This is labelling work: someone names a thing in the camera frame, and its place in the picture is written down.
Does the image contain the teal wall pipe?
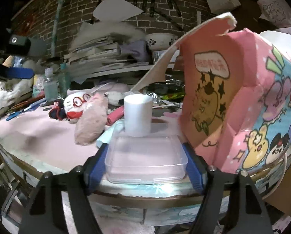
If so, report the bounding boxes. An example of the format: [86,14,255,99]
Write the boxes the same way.
[50,0,70,59]

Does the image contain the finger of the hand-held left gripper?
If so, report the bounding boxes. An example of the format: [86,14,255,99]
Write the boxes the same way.
[0,61,35,81]

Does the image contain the crumpled silver foil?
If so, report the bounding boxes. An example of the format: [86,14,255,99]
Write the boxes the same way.
[145,91,161,103]

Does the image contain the green glass bottle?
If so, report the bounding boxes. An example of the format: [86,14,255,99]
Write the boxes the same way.
[58,63,70,97]

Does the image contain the purple cloth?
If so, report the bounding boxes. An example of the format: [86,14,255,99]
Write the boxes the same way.
[120,40,152,62]

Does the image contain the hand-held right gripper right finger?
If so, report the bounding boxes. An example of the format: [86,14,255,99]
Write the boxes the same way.
[181,141,274,234]

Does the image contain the white fluffy fur plush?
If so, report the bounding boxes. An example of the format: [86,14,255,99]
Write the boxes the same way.
[71,21,146,49]

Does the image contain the white fluffy plush toy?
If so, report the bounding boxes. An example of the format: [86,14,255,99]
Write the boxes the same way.
[0,78,34,110]

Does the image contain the pink cartoon desk mat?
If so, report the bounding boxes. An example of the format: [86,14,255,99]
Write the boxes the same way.
[0,97,185,173]

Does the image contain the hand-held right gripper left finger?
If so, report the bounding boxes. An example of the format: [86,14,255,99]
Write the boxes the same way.
[18,143,109,234]

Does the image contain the stack of books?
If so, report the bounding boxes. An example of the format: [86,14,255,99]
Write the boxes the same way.
[63,36,170,78]

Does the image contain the clear plastic box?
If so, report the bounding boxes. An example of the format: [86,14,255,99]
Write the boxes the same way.
[105,133,187,186]

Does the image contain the clear plastic bottle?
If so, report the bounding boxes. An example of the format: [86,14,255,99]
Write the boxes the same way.
[43,68,59,101]

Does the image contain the blue pen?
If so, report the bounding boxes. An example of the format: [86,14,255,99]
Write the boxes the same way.
[24,101,47,111]

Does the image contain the cartoon printed cardboard box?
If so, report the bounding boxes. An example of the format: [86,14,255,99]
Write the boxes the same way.
[132,12,291,183]

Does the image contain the green foil packet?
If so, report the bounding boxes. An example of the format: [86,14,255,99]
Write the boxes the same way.
[148,82,185,103]

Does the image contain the white plush toy black eyes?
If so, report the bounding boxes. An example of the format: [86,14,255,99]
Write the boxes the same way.
[108,91,126,106]

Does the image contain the white paper sheet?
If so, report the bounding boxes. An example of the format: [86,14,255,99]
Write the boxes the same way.
[92,0,144,22]

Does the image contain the white cup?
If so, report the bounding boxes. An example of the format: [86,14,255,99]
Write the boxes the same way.
[123,94,153,137]

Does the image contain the pink tube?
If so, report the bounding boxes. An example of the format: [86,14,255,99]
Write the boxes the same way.
[107,106,125,125]

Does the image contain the pink cartoon hanging organizer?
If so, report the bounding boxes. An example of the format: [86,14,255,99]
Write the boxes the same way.
[248,0,291,27]

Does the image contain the white green print carton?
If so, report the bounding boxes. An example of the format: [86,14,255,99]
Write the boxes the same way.
[32,74,46,98]

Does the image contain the light blue packet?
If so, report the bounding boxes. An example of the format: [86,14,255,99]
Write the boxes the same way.
[96,123,124,148]

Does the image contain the white panda print bowl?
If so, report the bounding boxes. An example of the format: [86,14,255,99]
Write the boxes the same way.
[145,33,177,51]

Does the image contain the pink pouch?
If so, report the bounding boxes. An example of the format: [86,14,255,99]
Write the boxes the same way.
[67,83,126,97]

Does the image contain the pink hamster plush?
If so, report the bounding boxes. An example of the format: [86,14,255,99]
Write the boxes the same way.
[74,93,109,146]

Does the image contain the beige plush toy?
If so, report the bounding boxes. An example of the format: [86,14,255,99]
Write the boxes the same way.
[3,55,39,71]

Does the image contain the white cat plush red glasses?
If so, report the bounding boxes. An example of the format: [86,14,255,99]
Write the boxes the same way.
[49,90,92,125]

